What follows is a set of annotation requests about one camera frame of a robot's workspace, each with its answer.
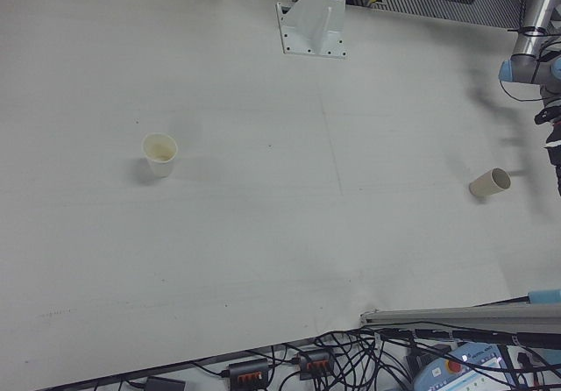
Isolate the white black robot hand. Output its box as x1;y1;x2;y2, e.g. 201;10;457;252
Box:
544;118;561;197

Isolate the beige cup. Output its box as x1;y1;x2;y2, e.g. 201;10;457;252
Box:
469;167;512;198

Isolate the white paper cup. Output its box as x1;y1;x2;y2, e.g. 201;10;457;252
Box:
140;132;179;179

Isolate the light blue plastic box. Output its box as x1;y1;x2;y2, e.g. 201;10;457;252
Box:
527;288;561;306

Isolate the grey-blue teach pendant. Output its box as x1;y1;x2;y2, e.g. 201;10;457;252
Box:
411;341;529;391

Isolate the black hub with orange ports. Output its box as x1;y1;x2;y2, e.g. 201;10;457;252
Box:
226;357;271;386
295;349;333;380

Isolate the black power adapter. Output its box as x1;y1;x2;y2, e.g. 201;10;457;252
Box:
144;376;188;391

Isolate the aluminium profile post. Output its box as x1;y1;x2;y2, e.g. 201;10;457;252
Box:
359;302;561;327

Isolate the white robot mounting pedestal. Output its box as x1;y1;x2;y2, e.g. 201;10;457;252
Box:
275;0;350;60

